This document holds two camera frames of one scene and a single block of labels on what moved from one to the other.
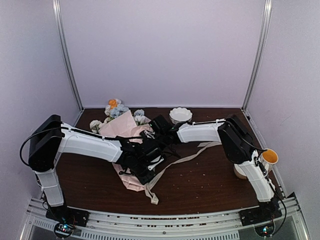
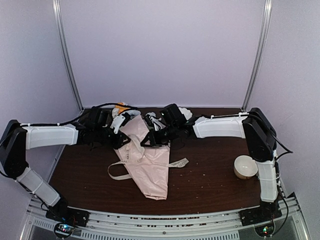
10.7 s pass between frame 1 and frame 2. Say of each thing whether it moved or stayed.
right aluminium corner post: stayed
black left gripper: moved
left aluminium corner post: stayed
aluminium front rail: stayed
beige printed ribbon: moved
